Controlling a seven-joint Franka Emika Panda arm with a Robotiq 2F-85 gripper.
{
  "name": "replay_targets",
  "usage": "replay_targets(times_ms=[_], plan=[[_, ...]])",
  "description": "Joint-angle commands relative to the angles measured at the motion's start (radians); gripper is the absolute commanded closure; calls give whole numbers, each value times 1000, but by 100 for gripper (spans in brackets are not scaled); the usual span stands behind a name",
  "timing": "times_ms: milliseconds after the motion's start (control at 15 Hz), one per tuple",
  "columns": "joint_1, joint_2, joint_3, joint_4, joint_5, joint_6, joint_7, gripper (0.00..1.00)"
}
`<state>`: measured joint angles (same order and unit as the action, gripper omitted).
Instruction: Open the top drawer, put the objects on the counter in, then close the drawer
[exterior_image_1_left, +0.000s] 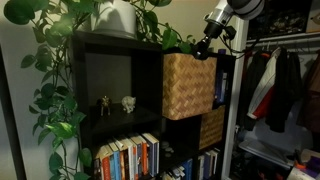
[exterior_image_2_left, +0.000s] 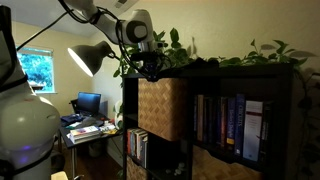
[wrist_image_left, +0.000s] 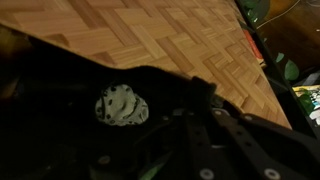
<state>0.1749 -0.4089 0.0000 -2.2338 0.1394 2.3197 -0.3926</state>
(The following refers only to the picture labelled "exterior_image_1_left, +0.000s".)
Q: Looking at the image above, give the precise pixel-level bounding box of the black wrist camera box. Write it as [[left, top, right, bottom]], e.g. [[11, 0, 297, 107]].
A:
[[222, 25, 238, 42]]

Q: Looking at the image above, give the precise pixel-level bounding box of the dark printed box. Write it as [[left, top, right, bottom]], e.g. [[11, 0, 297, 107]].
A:
[[248, 0, 309, 36]]

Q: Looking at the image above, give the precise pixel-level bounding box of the white plastic object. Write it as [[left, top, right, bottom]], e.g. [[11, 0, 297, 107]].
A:
[[286, 166, 316, 180]]

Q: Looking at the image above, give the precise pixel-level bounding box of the dark blue spine book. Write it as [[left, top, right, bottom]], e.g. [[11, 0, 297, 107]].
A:
[[131, 133, 144, 178]]

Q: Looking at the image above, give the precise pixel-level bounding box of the closet shelf with rod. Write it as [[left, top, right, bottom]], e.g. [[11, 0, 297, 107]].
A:
[[245, 31, 320, 50]]

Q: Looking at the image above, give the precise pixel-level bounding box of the blue Circuits textbook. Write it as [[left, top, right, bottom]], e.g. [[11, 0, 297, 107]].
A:
[[215, 69, 224, 104]]

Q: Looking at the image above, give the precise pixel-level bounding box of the dark grey garment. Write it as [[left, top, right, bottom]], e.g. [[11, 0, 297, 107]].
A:
[[238, 49, 264, 132]]

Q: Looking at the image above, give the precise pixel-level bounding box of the purple blue spine book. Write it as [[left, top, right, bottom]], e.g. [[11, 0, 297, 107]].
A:
[[203, 152, 211, 180]]

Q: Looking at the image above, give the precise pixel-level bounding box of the blue and white book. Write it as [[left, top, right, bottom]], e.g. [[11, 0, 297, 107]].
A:
[[142, 132, 160, 178]]

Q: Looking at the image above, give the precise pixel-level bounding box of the white flat board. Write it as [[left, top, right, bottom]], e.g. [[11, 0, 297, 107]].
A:
[[238, 138, 294, 169]]

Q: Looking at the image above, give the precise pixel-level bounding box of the white door frame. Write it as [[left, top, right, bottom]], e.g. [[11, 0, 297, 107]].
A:
[[221, 18, 250, 180]]

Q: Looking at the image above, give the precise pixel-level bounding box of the orange handled tool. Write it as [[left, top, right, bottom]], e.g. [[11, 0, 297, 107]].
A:
[[292, 149, 307, 171]]

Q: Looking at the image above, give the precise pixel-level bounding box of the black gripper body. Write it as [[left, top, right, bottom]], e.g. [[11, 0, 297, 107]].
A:
[[198, 21, 223, 51]]

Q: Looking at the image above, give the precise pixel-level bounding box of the purple object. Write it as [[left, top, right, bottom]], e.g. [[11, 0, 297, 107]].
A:
[[304, 156, 320, 174]]

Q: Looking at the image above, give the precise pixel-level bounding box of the gold elephant figurine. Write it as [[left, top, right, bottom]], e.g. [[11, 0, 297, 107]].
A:
[[96, 95, 112, 117]]

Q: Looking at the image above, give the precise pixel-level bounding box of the green pothos plant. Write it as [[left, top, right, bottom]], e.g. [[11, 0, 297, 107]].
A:
[[3, 0, 201, 180]]

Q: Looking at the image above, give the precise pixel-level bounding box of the black jacket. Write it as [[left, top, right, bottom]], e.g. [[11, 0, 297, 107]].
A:
[[264, 48, 304, 134]]

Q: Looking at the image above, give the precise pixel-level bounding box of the black spine book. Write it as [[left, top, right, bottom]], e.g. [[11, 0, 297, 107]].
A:
[[93, 157, 103, 180]]

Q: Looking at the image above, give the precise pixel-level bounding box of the dark cube bookshelf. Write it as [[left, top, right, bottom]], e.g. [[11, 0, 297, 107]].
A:
[[70, 30, 237, 180]]

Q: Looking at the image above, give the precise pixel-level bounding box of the red orange spine book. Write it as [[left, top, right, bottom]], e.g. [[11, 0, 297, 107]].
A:
[[95, 144, 113, 180]]

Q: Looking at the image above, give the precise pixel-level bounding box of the light blue spine book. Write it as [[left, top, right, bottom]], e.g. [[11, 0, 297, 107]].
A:
[[107, 140, 122, 180]]

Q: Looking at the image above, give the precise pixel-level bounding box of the white elephant figurine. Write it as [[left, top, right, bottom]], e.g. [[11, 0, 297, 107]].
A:
[[121, 95, 137, 114]]

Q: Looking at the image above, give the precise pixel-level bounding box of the white and red jacket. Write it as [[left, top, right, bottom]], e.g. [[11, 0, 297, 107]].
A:
[[246, 46, 283, 121]]

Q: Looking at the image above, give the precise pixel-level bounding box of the brown spine book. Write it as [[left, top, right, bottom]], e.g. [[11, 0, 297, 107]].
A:
[[114, 138, 127, 180]]

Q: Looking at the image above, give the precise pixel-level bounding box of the beige box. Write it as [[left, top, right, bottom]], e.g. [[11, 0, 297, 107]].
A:
[[305, 2, 320, 34]]

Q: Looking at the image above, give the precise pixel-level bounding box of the dark door edge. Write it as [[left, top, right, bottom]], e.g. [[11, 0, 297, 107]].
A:
[[0, 43, 28, 180]]

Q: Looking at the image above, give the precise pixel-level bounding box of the brown garment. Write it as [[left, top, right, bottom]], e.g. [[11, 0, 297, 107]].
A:
[[296, 49, 320, 134]]

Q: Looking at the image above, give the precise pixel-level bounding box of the white plant pot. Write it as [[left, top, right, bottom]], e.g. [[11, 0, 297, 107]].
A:
[[91, 0, 138, 39]]

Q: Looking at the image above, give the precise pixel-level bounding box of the thin orange spine book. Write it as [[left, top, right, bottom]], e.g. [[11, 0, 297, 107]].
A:
[[128, 134, 139, 180]]

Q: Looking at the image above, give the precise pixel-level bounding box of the woven bamboo basket drawer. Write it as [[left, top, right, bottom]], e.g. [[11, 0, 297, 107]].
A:
[[162, 52, 218, 121], [198, 105, 227, 150]]

